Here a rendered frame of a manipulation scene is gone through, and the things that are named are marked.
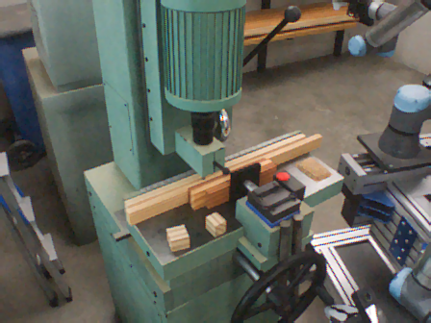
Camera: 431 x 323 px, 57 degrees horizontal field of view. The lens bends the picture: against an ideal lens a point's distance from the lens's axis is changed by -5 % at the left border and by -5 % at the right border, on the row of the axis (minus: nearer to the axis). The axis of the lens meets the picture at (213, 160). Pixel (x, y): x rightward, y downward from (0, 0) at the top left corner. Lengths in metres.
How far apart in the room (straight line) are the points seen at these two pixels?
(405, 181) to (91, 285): 1.47
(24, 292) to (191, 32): 1.66
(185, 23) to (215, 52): 0.08
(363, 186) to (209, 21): 0.94
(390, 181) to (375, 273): 0.52
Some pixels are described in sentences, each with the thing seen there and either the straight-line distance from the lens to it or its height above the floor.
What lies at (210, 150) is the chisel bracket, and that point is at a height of 1.07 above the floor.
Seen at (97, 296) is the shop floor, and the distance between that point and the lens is 2.07.
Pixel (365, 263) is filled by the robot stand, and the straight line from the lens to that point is 1.99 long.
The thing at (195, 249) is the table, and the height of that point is 0.90.
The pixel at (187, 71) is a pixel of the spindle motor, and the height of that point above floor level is 1.29.
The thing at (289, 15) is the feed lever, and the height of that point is 1.40.
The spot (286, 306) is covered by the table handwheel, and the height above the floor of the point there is 0.82.
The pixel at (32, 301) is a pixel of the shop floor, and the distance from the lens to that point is 2.15.
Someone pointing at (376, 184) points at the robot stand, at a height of 0.72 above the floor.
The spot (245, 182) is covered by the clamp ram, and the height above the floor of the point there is 0.96.
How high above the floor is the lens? 1.64
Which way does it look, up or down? 36 degrees down
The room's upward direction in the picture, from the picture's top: 1 degrees clockwise
